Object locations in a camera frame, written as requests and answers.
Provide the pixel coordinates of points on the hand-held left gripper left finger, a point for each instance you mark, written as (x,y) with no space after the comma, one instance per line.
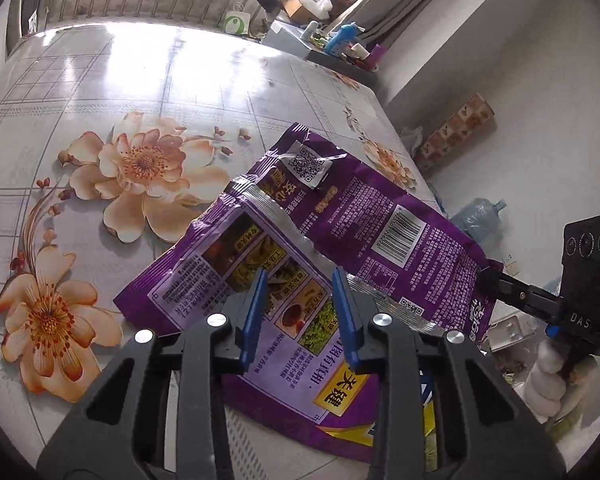
(254,316)

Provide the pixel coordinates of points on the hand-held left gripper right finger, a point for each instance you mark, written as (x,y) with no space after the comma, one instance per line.
(344,321)

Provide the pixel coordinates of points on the grey cabinet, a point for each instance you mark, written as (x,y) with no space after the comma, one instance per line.
(330,67)

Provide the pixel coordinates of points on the large clear water jug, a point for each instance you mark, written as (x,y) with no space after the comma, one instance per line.
(477,220)

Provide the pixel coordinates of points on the person's right hand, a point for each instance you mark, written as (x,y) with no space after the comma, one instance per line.
(542,385)

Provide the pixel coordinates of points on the pile of snack wrappers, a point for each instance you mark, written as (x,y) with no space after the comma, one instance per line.
(514,369)

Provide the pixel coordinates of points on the small white bottle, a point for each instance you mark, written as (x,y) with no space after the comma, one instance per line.
(310,31)

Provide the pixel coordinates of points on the white bag green logo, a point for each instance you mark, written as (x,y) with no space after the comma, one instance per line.
(237,21)

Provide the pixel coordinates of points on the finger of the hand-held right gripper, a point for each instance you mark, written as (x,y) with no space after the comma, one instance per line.
(520,292)

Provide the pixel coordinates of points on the grey curtain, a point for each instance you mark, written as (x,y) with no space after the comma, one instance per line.
(405,0)

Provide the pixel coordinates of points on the white plastic bag red print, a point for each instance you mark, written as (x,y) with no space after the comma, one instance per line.
(411,137)

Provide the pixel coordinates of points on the patterned tall box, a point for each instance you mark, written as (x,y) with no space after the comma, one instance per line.
(460,127)

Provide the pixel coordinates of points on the blue detergent bottle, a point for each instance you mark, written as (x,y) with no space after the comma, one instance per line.
(341,37)

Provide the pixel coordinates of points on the white wall socket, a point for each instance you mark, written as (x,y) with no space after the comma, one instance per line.
(511,265)

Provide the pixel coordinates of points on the purple snack bag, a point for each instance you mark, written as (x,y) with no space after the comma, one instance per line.
(370,210)

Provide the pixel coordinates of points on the purple cup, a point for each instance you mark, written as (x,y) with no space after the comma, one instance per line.
(376,57)

